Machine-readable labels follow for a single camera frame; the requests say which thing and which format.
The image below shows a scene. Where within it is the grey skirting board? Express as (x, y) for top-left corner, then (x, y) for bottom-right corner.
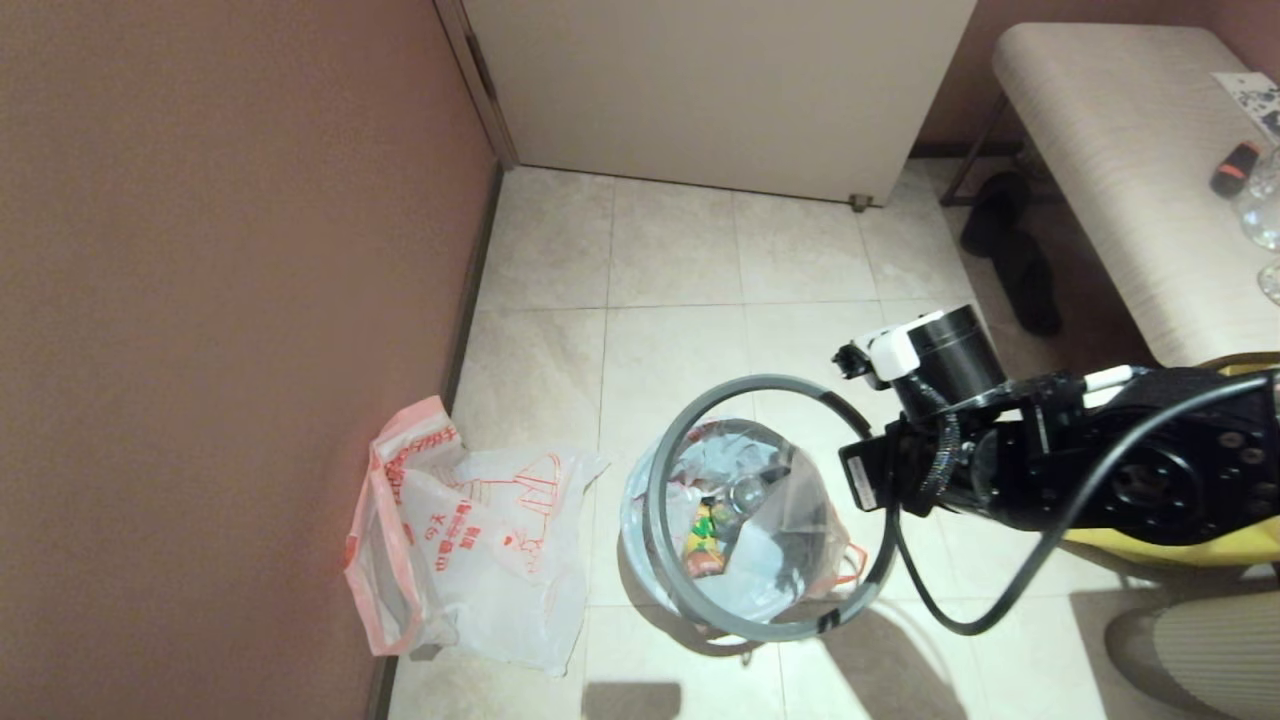
(365, 165), (506, 720)

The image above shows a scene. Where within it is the beige door frame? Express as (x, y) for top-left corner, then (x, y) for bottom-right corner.
(432, 0), (521, 171)

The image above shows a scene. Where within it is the empty white red-printed trash bag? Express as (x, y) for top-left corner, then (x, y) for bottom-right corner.
(344, 397), (611, 678)

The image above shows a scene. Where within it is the black marker with red band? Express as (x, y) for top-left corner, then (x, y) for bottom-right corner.
(1209, 140), (1261, 199)

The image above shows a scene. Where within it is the white leaflet with blue print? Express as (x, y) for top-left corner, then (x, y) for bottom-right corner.
(1210, 70), (1280, 139)

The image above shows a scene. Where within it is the grey bin ring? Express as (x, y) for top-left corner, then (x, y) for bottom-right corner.
(645, 374), (901, 643)

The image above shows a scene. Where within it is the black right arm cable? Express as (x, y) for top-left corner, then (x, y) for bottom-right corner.
(885, 375), (1280, 637)

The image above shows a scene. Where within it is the light woodgrain desk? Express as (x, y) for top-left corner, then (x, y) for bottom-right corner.
(938, 23), (1280, 369)

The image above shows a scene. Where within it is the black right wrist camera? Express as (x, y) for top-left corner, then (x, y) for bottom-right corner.
(832, 305), (1006, 421)

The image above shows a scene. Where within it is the colourful snack packet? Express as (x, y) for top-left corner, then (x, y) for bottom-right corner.
(682, 500), (741, 579)

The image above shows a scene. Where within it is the white door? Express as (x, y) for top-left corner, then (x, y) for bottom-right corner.
(462, 0), (977, 207)

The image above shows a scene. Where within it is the clear plastic bottle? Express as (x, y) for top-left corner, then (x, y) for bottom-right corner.
(725, 472), (791, 516)

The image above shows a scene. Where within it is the yellow fabric bag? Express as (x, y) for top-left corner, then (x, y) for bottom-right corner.
(1060, 350), (1280, 569)

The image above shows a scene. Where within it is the white red-printed trash bag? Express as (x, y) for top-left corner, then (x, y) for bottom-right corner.
(344, 397), (611, 678)
(620, 418), (869, 641)

